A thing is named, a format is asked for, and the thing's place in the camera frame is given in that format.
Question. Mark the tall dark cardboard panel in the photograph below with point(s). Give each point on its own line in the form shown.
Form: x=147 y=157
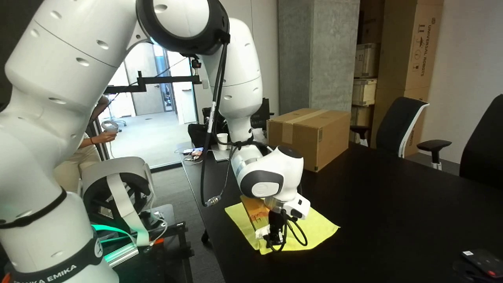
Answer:
x=390 y=68

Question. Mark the black box device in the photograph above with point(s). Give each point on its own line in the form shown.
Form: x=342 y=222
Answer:
x=198 y=134

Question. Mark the black remote with red button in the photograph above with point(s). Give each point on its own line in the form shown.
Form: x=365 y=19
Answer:
x=481 y=261

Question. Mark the small cardboard shelf box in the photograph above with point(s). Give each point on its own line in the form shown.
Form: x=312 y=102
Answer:
x=362 y=117
x=365 y=91
x=365 y=60

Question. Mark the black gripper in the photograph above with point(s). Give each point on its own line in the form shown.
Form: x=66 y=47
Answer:
x=277 y=217

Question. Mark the teal green bar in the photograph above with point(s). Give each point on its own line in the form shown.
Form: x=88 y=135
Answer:
x=112 y=233

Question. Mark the brown cardboard box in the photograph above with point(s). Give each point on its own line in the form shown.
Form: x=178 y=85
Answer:
x=309 y=135

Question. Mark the black tripod with orange clamp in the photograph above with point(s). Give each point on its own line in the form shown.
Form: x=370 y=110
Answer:
x=181 y=233

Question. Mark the white paper cup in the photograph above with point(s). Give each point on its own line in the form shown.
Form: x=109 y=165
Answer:
x=222 y=142

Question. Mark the tall light printed cardboard box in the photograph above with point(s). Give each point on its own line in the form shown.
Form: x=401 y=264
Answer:
x=425 y=52

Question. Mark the black chair white frame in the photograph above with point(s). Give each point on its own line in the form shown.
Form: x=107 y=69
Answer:
x=401 y=126
x=120 y=194

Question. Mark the yellow rag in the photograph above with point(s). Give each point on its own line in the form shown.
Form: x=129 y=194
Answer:
x=320 y=225

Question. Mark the large black office chair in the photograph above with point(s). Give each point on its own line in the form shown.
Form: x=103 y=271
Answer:
x=485 y=146

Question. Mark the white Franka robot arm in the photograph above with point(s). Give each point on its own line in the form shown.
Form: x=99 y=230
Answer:
x=52 y=131

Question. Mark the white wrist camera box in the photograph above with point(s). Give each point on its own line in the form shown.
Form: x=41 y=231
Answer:
x=298 y=206

